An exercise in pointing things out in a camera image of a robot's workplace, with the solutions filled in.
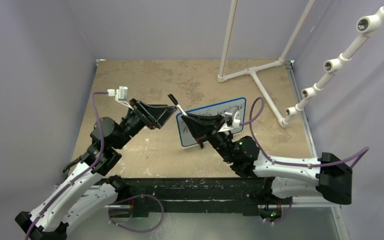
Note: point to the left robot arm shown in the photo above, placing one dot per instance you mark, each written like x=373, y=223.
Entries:
x=79, y=196

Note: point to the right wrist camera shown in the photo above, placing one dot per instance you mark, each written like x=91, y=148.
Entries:
x=232, y=120

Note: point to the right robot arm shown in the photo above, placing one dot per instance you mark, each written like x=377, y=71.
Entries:
x=323, y=176

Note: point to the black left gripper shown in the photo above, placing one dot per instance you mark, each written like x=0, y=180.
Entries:
x=151, y=114

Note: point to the white PVC pipe frame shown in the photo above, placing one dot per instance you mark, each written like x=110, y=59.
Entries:
x=253, y=71

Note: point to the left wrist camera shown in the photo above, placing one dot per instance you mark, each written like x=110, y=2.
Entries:
x=120, y=96

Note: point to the white PVC pipe with fittings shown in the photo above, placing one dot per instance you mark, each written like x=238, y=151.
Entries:
x=366, y=26

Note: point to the black marker cap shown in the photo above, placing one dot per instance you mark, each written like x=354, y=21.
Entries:
x=173, y=99

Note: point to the black pliers tool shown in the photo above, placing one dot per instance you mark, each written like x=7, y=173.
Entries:
x=71, y=164

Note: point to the white marker pen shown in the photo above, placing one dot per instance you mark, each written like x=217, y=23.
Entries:
x=181, y=110

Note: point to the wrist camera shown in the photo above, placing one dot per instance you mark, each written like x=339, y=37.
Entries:
x=232, y=120
x=120, y=96

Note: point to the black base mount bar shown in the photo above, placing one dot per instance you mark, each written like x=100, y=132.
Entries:
x=224, y=195

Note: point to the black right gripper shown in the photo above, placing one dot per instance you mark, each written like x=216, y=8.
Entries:
x=203, y=127

